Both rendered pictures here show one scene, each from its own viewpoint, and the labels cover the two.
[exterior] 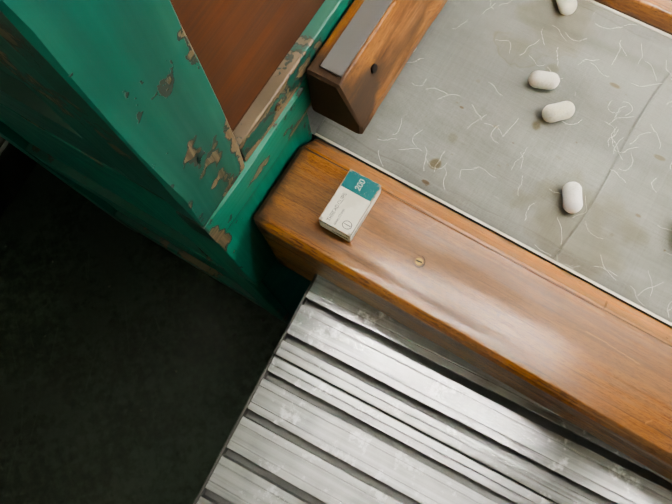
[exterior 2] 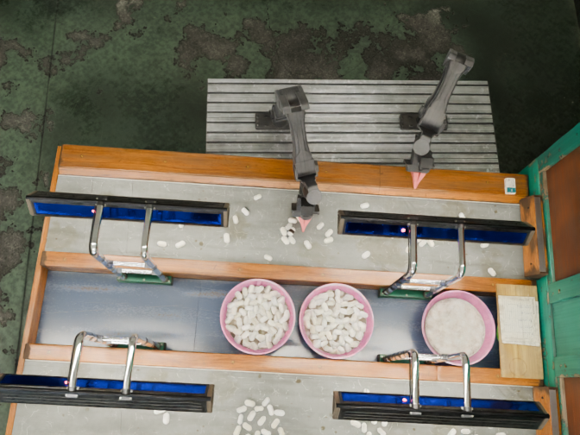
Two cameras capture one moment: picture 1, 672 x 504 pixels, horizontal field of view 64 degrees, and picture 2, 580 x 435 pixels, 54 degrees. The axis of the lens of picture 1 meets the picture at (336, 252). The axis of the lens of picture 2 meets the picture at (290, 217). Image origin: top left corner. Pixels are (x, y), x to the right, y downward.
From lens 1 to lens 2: 1.97 m
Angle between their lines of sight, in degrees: 29
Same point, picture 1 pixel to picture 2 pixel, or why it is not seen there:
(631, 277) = (438, 205)
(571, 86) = (475, 249)
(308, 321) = (495, 169)
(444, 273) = (481, 182)
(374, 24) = (535, 211)
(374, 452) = (463, 148)
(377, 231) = (500, 185)
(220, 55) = (557, 169)
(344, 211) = (510, 182)
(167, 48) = (562, 150)
